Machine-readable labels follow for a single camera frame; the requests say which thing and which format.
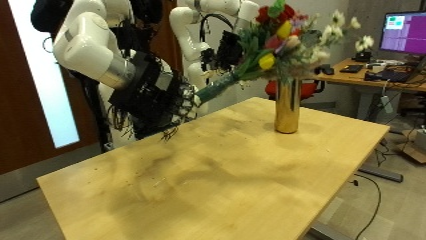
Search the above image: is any black desk phone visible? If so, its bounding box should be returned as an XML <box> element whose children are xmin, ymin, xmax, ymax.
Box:
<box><xmin>352</xmin><ymin>49</ymin><xmax>375</xmax><ymax>64</ymax></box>

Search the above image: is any cardboard box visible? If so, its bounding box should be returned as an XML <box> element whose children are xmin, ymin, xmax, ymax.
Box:
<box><xmin>396</xmin><ymin>128</ymin><xmax>426</xmax><ymax>165</ymax></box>

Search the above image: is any black keyboard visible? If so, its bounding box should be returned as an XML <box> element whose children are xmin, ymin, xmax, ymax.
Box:
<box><xmin>339</xmin><ymin>64</ymin><xmax>365</xmax><ymax>74</ymax></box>

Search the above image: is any computer monitor purple screen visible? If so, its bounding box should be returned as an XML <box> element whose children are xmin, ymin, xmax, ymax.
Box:
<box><xmin>379</xmin><ymin>10</ymin><xmax>426</xmax><ymax>57</ymax></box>

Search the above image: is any flower bouquet green stem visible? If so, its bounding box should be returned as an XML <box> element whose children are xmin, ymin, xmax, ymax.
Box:
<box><xmin>195</xmin><ymin>0</ymin><xmax>377</xmax><ymax>106</ymax></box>

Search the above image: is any grey table foot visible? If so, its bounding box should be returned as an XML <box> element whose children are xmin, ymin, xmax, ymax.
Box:
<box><xmin>357</xmin><ymin>165</ymin><xmax>405</xmax><ymax>184</ymax></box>

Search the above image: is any wooden office desk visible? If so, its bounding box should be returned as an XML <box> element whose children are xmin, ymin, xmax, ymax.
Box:
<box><xmin>316</xmin><ymin>58</ymin><xmax>426</xmax><ymax>122</ymax></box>

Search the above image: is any brown door frosted glass panel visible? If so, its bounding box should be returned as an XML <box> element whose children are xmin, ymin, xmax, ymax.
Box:
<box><xmin>0</xmin><ymin>0</ymin><xmax>188</xmax><ymax>176</ymax></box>

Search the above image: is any black mesh chair red seat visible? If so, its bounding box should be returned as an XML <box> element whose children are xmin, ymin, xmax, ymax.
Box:
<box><xmin>264</xmin><ymin>63</ymin><xmax>333</xmax><ymax>102</ymax></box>

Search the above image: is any black floor cable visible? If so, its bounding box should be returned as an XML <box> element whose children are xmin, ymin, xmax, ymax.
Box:
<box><xmin>349</xmin><ymin>173</ymin><xmax>384</xmax><ymax>240</ymax></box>

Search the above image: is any tall gold cylinder vase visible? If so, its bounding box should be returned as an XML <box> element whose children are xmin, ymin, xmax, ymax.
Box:
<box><xmin>273</xmin><ymin>78</ymin><xmax>304</xmax><ymax>135</ymax></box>

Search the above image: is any white power strip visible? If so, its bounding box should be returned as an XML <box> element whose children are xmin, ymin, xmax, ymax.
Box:
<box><xmin>380</xmin><ymin>94</ymin><xmax>396</xmax><ymax>115</ymax></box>

